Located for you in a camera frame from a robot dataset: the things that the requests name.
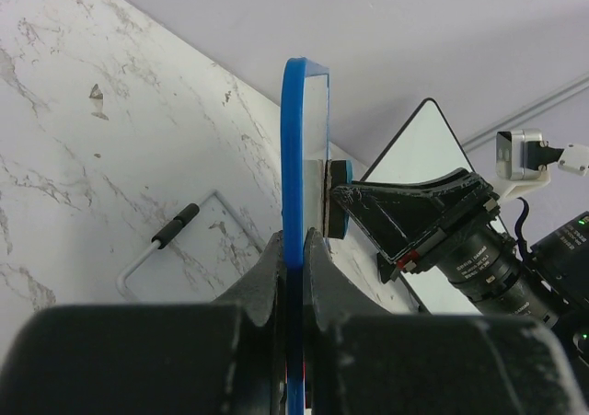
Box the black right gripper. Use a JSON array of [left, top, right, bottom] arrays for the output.
[[339, 167, 588, 330]]

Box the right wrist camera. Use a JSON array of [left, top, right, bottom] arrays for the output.
[[495, 129, 588, 181]]

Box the black framed large whiteboard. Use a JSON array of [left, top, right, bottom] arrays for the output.
[[362, 98, 478, 314]]

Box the blue framed small whiteboard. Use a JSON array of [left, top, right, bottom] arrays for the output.
[[280, 57, 329, 414]]

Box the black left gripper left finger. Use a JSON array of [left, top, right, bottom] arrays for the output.
[[1, 233, 286, 414]]

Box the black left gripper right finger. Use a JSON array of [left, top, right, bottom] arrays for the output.
[[303, 230, 588, 414]]

